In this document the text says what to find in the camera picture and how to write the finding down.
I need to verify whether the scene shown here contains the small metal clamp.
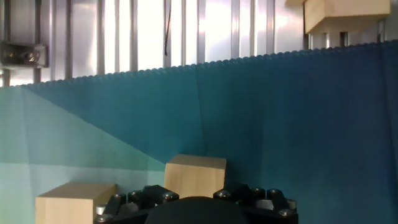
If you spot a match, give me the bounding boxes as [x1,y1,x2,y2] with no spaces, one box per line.
[0,40,49,70]

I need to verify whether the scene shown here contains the light wooden cube block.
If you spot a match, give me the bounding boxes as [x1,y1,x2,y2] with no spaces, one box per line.
[303,0,391,35]
[35,182,118,224]
[164,154,228,199]

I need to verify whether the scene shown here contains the blue green white tablecloth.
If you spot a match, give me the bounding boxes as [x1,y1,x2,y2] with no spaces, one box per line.
[0,39,398,224]

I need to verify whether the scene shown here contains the thin dark wire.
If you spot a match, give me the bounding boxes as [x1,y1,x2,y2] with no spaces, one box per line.
[164,0,173,57]

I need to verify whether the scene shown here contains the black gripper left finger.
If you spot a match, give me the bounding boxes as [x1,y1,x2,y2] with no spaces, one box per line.
[93,184,180,224]

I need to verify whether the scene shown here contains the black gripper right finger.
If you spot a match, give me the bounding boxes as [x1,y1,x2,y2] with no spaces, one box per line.
[213,182,299,224]

